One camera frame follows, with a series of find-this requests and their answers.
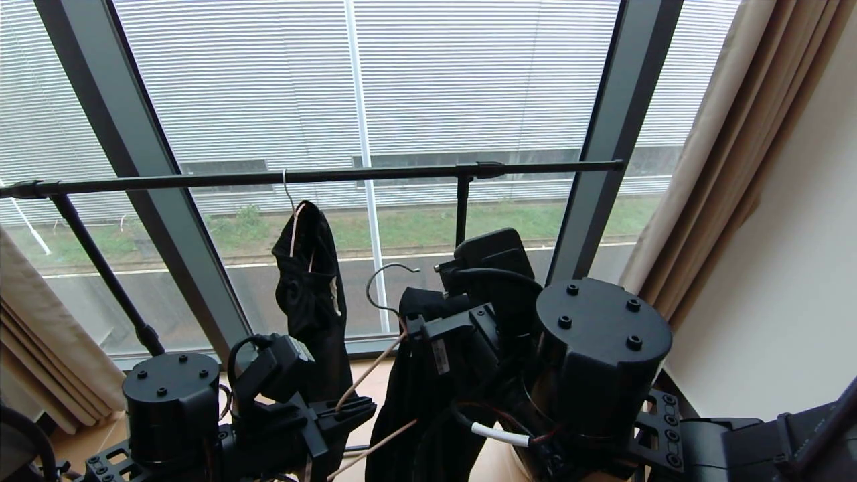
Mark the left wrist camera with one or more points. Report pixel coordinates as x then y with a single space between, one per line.
281 361

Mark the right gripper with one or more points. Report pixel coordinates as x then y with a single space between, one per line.
469 348

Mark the black shirt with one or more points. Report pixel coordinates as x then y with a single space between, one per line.
408 402

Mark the window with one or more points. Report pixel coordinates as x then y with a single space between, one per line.
469 80

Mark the pink clothes hanger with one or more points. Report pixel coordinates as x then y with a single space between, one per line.
375 365
293 231

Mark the black clothes rack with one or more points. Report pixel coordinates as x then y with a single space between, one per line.
335 176

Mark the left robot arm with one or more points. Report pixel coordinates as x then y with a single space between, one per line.
171 402

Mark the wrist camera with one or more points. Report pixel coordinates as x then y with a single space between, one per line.
495 254
281 361

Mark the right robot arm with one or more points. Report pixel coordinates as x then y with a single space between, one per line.
602 348

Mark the beige curtain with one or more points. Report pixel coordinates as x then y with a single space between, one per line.
736 167
47 348

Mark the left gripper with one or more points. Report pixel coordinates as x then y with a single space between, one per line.
274 435

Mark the black shorts with white print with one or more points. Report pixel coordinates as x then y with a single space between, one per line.
311 294

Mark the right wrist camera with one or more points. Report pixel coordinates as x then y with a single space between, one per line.
495 254

